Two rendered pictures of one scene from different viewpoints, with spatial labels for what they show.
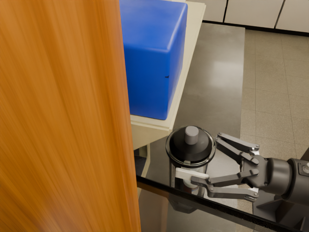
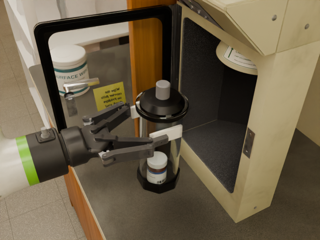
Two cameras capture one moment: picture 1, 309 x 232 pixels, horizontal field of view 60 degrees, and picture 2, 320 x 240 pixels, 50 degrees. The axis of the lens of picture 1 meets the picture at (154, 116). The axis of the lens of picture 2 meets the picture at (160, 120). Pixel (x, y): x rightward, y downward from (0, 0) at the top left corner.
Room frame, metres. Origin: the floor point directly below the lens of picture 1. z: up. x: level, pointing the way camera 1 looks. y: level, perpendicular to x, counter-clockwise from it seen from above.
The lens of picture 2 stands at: (0.77, -0.46, 1.68)
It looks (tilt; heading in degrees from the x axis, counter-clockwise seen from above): 39 degrees down; 138
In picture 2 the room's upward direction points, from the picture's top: straight up
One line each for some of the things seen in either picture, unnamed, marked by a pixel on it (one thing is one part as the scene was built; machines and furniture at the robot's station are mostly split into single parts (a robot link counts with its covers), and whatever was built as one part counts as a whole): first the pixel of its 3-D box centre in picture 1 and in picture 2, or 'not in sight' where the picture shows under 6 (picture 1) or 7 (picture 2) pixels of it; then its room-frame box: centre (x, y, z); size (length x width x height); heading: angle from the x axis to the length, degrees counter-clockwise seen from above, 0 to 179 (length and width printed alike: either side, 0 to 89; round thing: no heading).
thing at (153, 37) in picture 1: (134, 55); not in sight; (0.26, 0.02, 1.56); 0.10 x 0.10 x 0.09; 76
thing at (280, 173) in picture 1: (262, 173); (87, 142); (0.31, -0.23, 1.22); 0.09 x 0.08 x 0.07; 74
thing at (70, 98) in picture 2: not in sight; (71, 105); (0.13, -0.17, 1.18); 0.02 x 0.02 x 0.06; 68
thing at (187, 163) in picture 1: (188, 171); (160, 141); (0.35, -0.08, 1.16); 0.11 x 0.11 x 0.21
